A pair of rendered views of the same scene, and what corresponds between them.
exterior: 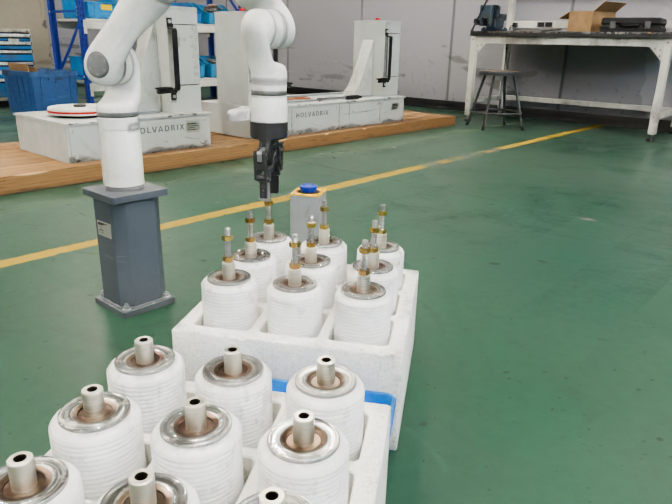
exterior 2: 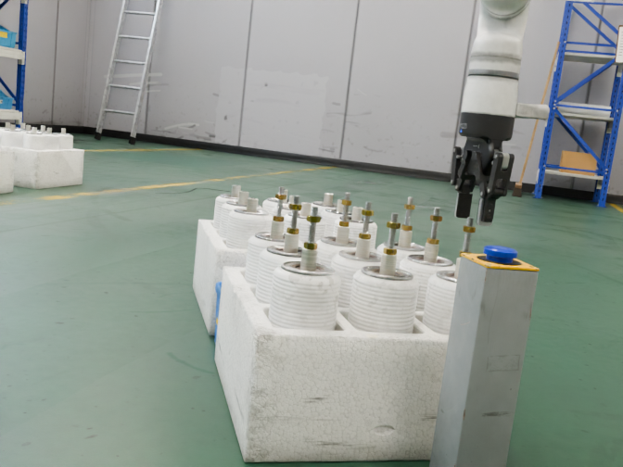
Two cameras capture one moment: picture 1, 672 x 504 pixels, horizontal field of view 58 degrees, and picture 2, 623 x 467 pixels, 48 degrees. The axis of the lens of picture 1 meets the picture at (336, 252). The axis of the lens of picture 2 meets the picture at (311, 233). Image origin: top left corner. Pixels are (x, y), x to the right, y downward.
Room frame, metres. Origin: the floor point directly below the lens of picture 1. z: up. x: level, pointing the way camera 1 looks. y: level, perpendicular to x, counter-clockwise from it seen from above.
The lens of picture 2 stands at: (2.03, -0.50, 0.45)
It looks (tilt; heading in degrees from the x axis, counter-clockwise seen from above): 9 degrees down; 155
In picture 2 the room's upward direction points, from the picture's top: 7 degrees clockwise
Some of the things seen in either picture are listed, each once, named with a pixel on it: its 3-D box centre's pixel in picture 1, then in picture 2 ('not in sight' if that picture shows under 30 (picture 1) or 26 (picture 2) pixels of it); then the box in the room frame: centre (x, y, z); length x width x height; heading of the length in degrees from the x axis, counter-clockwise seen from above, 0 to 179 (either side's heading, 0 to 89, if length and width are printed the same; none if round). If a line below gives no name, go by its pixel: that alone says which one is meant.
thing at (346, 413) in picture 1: (324, 443); (247, 254); (0.65, 0.01, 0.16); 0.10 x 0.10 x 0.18
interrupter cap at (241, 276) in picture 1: (229, 277); (403, 246); (0.98, 0.18, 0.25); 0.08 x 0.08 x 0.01
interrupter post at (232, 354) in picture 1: (232, 361); (305, 210); (0.67, 0.13, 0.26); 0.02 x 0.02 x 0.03
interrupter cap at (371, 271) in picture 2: (324, 242); (387, 273); (1.19, 0.03, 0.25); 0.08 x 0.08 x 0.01
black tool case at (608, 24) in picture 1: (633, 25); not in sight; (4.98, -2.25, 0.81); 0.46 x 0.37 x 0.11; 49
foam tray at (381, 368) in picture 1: (310, 338); (349, 352); (1.07, 0.05, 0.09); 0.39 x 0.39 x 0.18; 79
